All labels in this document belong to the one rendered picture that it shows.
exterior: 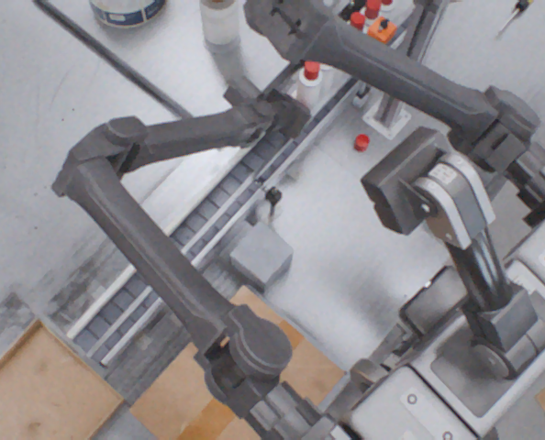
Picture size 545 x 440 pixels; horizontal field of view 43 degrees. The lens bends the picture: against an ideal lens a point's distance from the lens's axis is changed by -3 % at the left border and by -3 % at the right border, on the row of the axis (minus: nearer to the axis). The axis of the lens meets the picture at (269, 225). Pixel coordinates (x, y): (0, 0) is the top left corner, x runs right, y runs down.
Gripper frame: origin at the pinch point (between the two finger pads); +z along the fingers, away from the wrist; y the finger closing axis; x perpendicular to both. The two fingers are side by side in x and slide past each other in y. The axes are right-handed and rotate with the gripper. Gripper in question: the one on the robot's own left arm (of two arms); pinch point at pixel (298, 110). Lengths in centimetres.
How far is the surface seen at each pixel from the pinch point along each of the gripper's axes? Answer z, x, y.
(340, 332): -10.7, 30.8, -37.8
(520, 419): 74, 58, -103
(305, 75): -7.9, -9.0, 1.0
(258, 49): 10.4, -3.1, 19.4
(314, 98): -1.6, -4.7, -1.8
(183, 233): -18.4, 32.4, 1.9
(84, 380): -39, 65, -3
